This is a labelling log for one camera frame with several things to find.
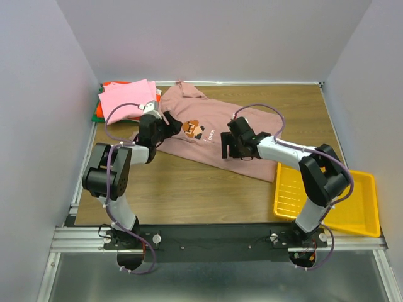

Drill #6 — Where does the yellow plastic tray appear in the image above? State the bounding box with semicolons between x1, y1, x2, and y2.
273;163;381;237

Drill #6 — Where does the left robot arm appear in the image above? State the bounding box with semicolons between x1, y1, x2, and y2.
82;111;183;241

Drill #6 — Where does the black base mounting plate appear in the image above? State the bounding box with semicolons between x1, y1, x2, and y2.
99;223;328;271

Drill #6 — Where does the folded orange t-shirt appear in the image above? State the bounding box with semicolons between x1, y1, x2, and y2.
93;79;162;124

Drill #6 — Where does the folded pink t-shirt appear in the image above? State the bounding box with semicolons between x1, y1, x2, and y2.
98;79;157;125

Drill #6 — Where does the dusty pink graphic t-shirt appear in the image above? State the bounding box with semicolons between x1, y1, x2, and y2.
130;79;286;183

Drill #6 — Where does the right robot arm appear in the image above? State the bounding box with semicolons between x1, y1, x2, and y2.
220;117;354;246

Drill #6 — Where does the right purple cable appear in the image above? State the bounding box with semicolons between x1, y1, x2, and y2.
231;103;355;271

